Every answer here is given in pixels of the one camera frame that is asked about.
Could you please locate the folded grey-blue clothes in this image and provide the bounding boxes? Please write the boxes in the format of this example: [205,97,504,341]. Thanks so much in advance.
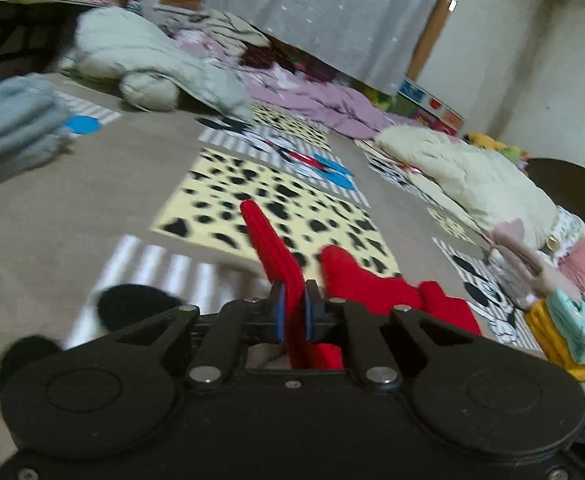
[0,74,74,167]

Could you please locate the grey puffer jacket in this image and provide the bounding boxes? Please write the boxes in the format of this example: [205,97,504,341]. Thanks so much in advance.
[61,7,254,122]

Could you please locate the dark desk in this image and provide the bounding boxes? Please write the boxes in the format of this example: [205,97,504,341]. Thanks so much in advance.
[0,0,104,77]

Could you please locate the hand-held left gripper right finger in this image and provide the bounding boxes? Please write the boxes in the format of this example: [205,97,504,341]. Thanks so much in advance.
[303,279,474,393]

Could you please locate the red sweater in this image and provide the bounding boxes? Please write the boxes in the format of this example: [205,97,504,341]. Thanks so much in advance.
[240,200,483,368]

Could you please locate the dark red cloth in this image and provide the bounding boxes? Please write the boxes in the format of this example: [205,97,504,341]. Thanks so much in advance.
[241,44,336,83]

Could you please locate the yellow plush toy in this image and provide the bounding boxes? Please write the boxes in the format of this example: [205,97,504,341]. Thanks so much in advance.
[465,132,529,162]

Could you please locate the purple quilt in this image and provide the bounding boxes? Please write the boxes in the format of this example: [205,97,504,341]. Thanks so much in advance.
[172,27,423,141]

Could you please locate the wooden door frame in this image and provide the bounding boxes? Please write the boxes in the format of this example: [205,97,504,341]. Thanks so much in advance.
[160,0,476,82]

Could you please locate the teal folded garment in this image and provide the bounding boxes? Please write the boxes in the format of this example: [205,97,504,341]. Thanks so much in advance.
[545,287,585,367]

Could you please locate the dark round table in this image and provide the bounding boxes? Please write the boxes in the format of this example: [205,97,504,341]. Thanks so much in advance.
[525,157,585,242]

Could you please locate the yellow folded garment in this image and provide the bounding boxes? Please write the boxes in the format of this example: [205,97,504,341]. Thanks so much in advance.
[525,300,585,382]

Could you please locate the beige striped cloth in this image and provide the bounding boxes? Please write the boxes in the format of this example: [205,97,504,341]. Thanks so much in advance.
[206,9,270,48]

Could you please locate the cartoon printed blanket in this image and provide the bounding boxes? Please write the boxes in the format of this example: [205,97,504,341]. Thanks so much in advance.
[0,72,548,463]

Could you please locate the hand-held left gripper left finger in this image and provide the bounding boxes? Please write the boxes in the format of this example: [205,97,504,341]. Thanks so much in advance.
[115,280,287,392]

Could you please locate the grey star-print curtain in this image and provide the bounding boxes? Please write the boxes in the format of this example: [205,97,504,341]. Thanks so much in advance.
[201,0,454,97]

